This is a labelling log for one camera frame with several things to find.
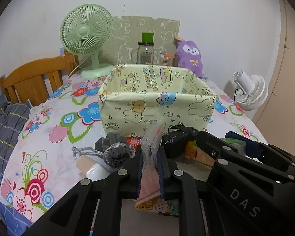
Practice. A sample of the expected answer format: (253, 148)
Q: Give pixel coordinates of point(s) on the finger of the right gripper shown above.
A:
(222, 153)
(253, 149)

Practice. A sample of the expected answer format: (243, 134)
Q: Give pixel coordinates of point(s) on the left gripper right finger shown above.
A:
(166, 168)

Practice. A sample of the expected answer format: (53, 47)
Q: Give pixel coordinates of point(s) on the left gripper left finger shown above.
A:
(132, 181)

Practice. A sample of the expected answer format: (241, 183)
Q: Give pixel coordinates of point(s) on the pink item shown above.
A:
(150, 187)

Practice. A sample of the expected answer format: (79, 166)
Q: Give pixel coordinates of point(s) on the grey drawstring pouch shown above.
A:
(112, 149)

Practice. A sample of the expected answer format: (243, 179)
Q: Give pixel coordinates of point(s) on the black patterned cloth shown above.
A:
(176, 140)

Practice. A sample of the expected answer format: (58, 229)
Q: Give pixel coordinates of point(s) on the green tissue pack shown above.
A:
(240, 145)

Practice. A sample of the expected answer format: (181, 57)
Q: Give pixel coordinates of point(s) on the yellow cartoon tissue pack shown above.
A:
(159, 206)

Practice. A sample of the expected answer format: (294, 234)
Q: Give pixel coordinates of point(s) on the beige cloth roll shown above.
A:
(89, 168)

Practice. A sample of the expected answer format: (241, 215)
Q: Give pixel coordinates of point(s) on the white standing fan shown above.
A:
(253, 90)

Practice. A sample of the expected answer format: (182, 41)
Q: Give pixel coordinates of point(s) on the yellow cartoon fabric storage box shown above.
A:
(133, 97)

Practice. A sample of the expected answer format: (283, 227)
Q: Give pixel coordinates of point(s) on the floral tablecloth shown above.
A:
(42, 168)

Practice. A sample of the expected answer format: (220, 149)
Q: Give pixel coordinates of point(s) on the purple plush bunny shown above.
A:
(188, 56)

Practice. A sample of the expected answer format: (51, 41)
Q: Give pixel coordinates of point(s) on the cotton swab jar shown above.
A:
(166, 59)

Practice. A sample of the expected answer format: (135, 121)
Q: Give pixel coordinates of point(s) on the glass mason jar mug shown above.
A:
(144, 54)

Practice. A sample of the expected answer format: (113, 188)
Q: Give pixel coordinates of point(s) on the green plastic cup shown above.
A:
(147, 37)

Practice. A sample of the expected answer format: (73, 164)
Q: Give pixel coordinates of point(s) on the grey plaid pillow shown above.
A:
(13, 117)

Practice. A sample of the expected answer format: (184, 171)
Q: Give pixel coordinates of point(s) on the grey-green cartoon board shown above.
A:
(127, 33)

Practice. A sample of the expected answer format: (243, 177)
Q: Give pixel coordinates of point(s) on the green desk fan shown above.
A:
(84, 32)

